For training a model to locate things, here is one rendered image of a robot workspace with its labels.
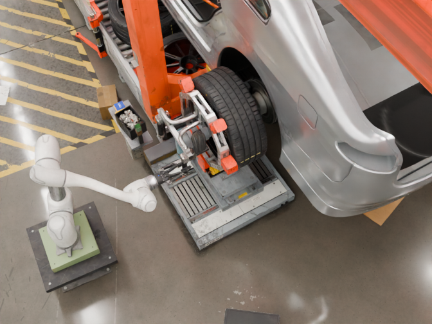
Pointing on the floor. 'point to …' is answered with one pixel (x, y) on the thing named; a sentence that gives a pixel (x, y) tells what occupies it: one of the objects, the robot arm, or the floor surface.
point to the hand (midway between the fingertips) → (184, 166)
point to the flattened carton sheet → (377, 216)
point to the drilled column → (135, 152)
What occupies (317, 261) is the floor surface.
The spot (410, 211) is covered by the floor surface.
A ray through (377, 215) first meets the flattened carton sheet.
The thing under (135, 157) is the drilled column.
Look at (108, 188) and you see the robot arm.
